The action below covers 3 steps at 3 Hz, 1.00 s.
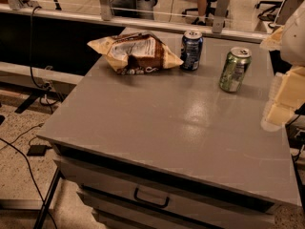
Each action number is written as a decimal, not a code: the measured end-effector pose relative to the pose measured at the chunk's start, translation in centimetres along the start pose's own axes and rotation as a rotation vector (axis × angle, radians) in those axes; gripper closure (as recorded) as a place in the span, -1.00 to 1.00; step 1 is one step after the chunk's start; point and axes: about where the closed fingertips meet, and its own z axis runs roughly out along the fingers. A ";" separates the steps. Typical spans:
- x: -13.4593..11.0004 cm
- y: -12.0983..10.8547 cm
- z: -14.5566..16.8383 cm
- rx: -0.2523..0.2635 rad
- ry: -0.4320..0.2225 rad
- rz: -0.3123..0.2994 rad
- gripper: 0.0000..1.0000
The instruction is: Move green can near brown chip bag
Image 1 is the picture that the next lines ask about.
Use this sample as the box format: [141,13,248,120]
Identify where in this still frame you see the black drawer handle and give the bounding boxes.
[133,187,170,209]

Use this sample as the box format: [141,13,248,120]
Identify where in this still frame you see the brown chip bag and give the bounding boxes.
[88,31,183,75]

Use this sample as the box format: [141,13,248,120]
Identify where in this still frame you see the black power adapter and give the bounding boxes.
[27,145,51,156]

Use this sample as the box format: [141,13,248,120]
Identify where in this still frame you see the green soda can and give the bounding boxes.
[219,47,252,93]

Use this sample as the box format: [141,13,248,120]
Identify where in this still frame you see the metal glass railing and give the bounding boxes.
[0,0,280,44]

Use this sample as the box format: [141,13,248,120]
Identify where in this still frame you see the black hanging cable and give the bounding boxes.
[29,5,65,113]

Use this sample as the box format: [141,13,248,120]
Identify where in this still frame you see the grey drawer cabinet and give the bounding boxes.
[40,39,301,229]

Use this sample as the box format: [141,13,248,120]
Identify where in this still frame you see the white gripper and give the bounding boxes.
[266,2,305,126]

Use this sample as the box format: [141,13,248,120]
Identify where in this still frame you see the black floor cable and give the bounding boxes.
[0,136,59,229]

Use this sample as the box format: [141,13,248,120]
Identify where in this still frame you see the blue soda can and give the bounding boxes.
[180,31,203,71]

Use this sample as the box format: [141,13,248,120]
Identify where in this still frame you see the seated person in jeans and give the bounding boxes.
[111,0,154,20]

